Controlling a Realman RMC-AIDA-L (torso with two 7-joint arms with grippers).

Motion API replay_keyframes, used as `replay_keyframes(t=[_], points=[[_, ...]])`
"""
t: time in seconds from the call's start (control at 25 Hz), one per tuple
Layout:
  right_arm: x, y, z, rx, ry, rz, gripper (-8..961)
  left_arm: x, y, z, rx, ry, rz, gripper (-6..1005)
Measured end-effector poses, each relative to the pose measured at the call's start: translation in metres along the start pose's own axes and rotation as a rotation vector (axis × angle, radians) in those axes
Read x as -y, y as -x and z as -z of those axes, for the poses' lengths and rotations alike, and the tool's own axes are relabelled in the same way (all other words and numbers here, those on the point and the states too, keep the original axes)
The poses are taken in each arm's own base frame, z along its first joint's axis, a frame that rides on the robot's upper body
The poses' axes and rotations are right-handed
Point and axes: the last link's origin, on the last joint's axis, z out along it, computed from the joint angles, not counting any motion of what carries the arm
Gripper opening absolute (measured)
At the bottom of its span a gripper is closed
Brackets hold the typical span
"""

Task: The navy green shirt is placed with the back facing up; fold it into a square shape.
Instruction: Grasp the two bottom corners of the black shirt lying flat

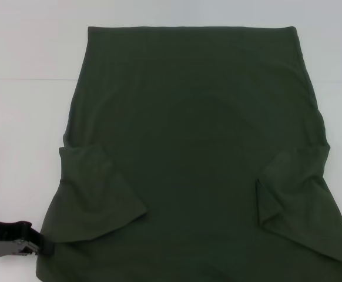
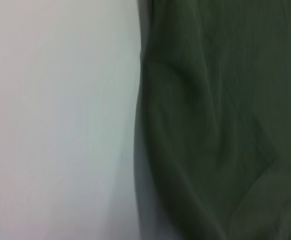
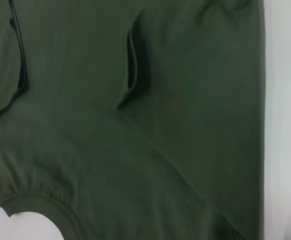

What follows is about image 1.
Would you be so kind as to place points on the dark green shirt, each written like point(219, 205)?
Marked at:
point(188, 132)

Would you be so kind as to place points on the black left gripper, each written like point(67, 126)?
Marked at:
point(3, 238)

